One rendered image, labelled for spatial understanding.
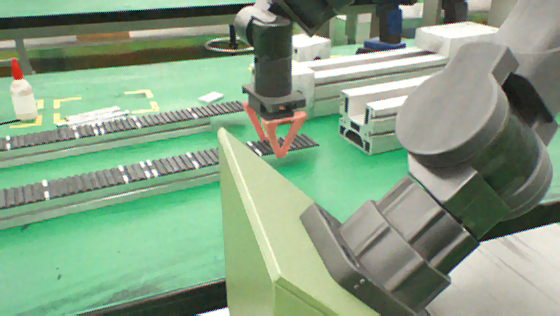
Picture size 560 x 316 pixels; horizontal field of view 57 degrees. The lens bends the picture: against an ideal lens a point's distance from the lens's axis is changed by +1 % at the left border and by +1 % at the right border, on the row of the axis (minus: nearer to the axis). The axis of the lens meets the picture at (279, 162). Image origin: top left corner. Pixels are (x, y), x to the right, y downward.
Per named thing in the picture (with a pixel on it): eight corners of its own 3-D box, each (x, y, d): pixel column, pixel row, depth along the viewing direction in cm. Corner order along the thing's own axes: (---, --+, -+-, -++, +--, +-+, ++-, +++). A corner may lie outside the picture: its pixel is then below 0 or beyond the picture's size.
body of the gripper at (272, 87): (278, 90, 83) (277, 44, 80) (307, 110, 75) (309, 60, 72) (241, 95, 81) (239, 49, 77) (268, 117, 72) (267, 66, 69)
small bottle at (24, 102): (39, 120, 99) (25, 60, 93) (17, 123, 97) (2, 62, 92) (38, 113, 102) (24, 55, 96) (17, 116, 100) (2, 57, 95)
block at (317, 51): (306, 90, 115) (307, 48, 111) (273, 79, 123) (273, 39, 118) (336, 81, 121) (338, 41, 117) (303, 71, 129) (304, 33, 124)
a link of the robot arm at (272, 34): (260, 18, 68) (299, 15, 70) (244, 10, 74) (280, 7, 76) (261, 69, 72) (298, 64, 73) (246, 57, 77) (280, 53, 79)
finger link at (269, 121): (286, 141, 85) (286, 87, 80) (306, 158, 79) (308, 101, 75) (248, 149, 82) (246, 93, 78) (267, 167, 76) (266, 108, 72)
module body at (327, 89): (313, 118, 100) (315, 76, 96) (290, 103, 108) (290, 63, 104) (586, 67, 131) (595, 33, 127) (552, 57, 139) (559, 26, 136)
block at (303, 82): (278, 130, 94) (277, 81, 90) (251, 109, 104) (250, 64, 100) (320, 122, 98) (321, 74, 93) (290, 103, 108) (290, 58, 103)
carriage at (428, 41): (445, 69, 109) (450, 37, 106) (412, 57, 118) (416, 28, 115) (500, 60, 116) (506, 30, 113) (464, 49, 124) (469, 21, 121)
